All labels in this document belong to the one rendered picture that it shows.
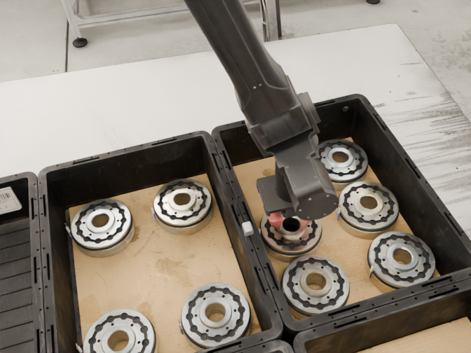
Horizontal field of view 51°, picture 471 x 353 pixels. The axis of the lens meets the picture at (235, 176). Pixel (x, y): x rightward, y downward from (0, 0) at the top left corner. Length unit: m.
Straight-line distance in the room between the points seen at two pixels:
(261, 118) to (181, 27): 2.31
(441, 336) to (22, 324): 0.63
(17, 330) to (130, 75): 0.79
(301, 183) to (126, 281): 0.36
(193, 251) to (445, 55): 2.13
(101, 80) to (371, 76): 0.73
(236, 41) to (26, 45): 2.53
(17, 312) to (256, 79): 0.54
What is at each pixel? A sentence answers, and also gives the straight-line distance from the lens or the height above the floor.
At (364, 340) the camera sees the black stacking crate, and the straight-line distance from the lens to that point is 0.75.
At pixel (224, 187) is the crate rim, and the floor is 0.93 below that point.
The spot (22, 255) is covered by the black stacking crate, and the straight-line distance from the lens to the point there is 0.93.
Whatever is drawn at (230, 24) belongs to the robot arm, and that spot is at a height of 1.28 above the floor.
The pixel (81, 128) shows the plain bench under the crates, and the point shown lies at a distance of 1.29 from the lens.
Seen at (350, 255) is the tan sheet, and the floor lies 0.83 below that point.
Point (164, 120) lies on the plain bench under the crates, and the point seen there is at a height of 0.70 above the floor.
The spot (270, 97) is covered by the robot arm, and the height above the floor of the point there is 1.18.
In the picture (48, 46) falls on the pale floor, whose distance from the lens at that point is 2.94.
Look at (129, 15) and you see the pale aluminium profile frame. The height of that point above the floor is 0.13.
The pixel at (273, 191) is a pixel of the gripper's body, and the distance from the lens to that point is 0.75.
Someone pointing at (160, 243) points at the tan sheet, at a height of 0.83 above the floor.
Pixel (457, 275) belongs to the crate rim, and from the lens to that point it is 0.75.
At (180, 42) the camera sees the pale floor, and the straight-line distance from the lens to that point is 2.76.
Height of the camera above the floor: 1.55
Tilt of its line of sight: 50 degrees down
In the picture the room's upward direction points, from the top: 3 degrees counter-clockwise
